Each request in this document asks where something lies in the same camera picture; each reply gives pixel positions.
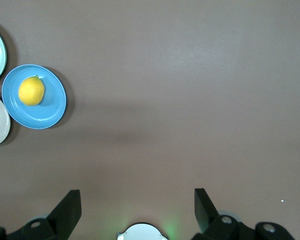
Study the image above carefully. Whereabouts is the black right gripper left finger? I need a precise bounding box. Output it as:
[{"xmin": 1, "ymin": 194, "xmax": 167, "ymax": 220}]
[{"xmin": 0, "ymin": 189, "xmax": 82, "ymax": 240}]

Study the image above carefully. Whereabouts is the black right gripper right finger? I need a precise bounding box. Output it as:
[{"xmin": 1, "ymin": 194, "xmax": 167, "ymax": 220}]
[{"xmin": 191, "ymin": 187, "xmax": 296, "ymax": 240}]

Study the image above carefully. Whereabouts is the yellow lemon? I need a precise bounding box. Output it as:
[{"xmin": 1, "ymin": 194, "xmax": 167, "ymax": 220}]
[{"xmin": 17, "ymin": 74, "xmax": 45, "ymax": 107}]

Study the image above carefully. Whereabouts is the blue plate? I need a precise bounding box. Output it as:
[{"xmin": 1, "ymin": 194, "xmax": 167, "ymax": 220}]
[{"xmin": 1, "ymin": 64, "xmax": 67, "ymax": 130}]

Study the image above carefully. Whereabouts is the brown table cover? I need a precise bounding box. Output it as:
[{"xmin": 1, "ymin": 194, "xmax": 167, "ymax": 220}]
[{"xmin": 0, "ymin": 0, "xmax": 300, "ymax": 240}]

